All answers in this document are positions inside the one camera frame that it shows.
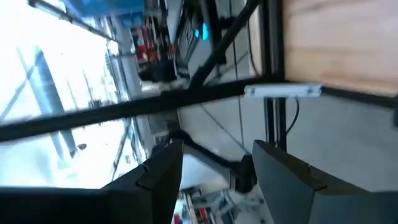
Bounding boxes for thin black hanging cable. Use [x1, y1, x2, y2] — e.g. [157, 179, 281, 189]
[284, 96, 300, 136]

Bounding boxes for black angled tube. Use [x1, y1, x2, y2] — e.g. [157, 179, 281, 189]
[169, 129, 258, 194]

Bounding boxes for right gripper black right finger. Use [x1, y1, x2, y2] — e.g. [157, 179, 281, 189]
[251, 139, 398, 224]

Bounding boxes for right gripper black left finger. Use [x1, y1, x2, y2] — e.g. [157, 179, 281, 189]
[102, 138, 185, 224]

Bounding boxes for white rectangular bar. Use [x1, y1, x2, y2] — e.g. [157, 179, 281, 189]
[243, 82, 323, 100]

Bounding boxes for black metal table frame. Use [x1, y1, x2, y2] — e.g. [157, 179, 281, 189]
[0, 0, 398, 150]

